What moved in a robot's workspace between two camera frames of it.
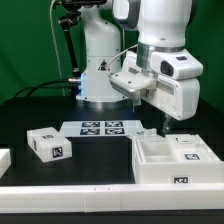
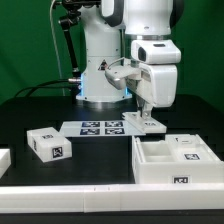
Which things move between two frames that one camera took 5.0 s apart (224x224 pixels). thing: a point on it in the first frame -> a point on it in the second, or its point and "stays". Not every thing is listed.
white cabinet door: (140, 133) -> (146, 125)
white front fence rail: (99, 198) stays
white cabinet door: (189, 148) stays
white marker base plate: (113, 128) stays
